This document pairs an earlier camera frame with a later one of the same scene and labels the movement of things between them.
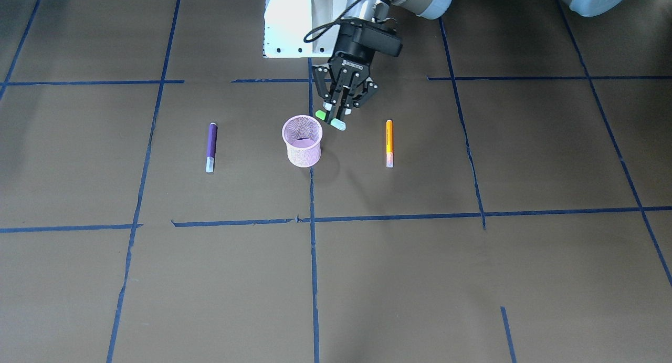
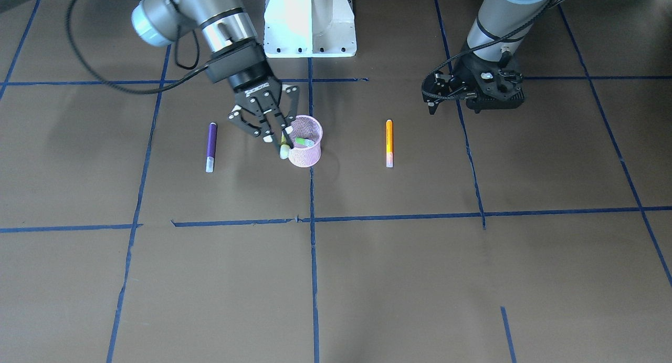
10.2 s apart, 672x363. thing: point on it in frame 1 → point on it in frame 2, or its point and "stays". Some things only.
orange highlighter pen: [389, 143] stays
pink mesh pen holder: [303, 135] stays
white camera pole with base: [293, 12] stays
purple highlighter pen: [211, 147] stays
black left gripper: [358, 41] → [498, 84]
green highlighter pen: [336, 123] → [302, 141]
